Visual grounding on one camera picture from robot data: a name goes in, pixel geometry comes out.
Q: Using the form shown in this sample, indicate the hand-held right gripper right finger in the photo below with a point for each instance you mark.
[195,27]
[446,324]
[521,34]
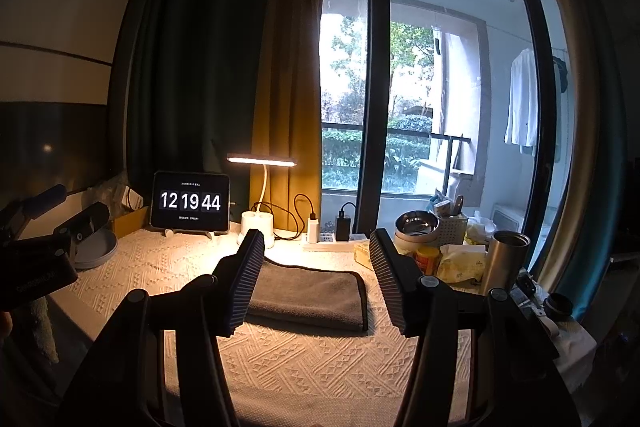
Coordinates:
[387,279]

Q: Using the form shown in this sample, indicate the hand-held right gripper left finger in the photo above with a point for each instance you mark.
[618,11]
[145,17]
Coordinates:
[245,279]

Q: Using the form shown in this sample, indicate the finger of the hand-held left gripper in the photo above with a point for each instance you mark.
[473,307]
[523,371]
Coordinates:
[42,201]
[85,217]

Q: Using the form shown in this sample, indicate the grey towel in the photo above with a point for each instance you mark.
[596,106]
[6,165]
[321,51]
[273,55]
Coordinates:
[305,294]

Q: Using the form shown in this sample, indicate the grey round dish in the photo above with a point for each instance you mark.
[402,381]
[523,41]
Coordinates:
[96,249]

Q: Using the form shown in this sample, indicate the yellow lidded jar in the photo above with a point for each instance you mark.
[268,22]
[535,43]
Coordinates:
[426,260]

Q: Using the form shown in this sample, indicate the cardboard box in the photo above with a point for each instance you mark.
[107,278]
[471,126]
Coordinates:
[131,218]

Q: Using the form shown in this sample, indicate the stainless steel bowl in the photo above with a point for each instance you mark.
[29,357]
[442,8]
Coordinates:
[416,223]

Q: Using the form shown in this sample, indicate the white power strip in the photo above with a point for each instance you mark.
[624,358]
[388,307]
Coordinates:
[334,241]

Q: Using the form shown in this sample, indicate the black charger plug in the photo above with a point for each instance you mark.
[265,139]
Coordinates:
[343,227]

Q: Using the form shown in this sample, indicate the white tablet stand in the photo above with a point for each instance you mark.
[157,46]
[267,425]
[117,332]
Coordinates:
[190,233]

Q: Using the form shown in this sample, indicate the white desk lamp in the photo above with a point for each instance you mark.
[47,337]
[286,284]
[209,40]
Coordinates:
[260,207]

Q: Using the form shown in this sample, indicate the yellow tissue pack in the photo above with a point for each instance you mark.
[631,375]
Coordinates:
[462,267]

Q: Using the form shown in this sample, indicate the white storage basket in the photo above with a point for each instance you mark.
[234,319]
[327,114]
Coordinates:
[452,231]

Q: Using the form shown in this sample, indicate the white charger plug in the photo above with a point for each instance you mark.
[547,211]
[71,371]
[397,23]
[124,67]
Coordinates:
[312,229]

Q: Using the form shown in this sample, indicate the tablet clock display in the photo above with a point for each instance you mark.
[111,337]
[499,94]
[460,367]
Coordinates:
[190,201]

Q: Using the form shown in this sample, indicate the white textured tablecloth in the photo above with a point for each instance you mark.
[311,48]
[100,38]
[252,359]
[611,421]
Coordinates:
[295,367]

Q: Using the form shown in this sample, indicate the steel thermos cup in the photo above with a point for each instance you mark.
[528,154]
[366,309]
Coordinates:
[505,262]

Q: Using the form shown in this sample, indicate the mustard yellow curtain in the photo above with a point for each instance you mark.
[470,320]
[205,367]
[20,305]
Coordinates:
[287,82]

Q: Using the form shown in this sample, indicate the dark green curtain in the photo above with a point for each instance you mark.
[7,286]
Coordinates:
[200,47]

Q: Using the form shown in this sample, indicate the hanging white shirt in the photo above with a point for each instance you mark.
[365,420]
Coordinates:
[521,99]

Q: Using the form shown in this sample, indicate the teal curtain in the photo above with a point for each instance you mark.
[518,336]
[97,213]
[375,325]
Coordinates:
[597,187]

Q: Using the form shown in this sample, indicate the black camera lens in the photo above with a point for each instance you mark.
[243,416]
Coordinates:
[557,304]

